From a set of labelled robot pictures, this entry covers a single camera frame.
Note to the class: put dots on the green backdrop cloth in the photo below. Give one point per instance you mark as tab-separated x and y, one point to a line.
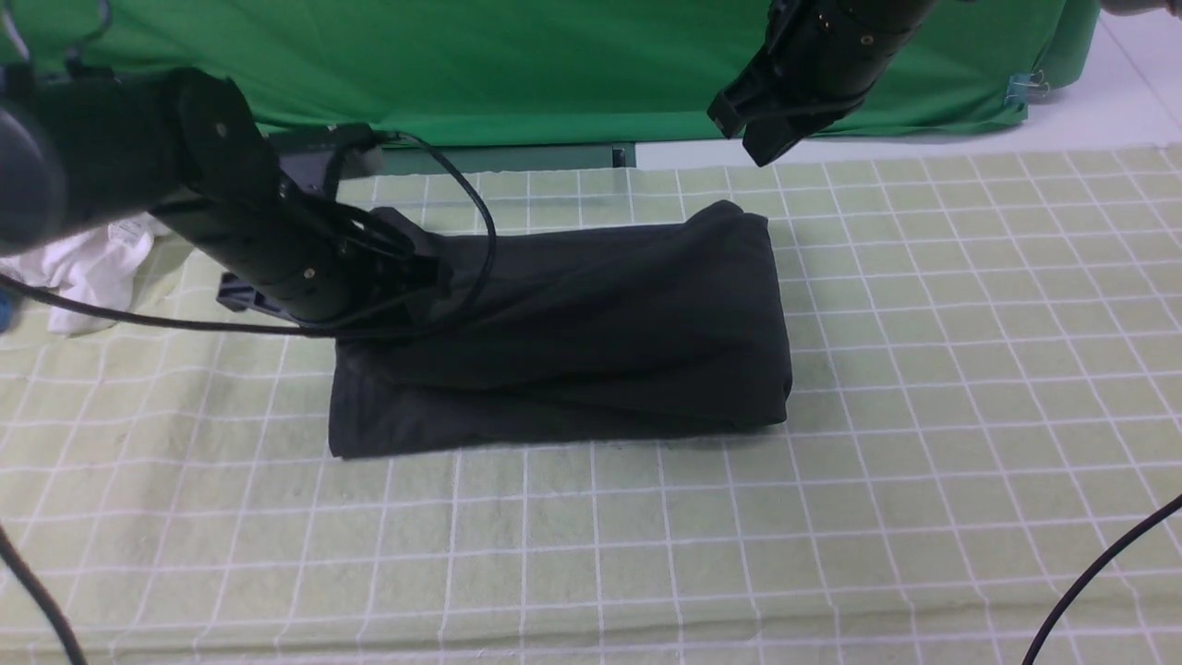
513	73

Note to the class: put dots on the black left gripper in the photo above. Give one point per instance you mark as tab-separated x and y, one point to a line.
331	269

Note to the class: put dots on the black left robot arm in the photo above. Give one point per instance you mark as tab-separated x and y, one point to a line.
183	146

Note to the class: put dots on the dark gray long-sleeved shirt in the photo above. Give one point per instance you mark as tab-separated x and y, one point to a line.
630	333

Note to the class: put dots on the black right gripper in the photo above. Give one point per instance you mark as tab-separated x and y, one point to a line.
818	57

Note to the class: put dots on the small blue object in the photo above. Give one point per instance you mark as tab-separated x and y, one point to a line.
10	307

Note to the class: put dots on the crumpled white shirt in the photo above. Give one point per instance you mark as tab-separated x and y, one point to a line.
96	267

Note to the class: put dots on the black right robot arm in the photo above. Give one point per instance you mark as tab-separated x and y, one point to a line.
817	64

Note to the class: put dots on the light green checkered tablecloth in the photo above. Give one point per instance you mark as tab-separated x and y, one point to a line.
987	367

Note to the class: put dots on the blue binder clip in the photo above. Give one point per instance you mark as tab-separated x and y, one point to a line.
1025	88

